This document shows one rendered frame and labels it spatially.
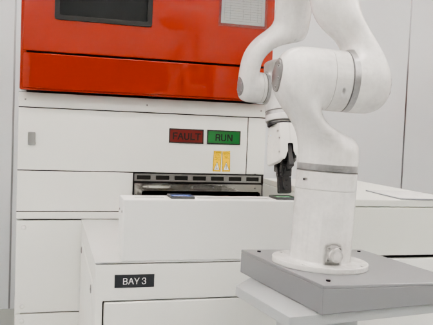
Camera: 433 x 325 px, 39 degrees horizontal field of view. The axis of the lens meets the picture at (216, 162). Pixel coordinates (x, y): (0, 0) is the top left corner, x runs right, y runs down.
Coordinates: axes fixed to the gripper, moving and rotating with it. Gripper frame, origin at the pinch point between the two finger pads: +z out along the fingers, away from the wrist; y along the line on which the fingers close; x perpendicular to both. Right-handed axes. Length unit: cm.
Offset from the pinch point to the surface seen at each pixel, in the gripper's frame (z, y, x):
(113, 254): 16.3, -7.0, -41.2
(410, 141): -54, -200, 169
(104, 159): -14, -56, -39
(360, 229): 11.2, 2.0, 19.2
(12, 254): 15, -214, -75
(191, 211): 6.9, 3.0, -24.3
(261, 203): 4.9, 3.5, -7.4
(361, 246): 15.2, 1.2, 19.7
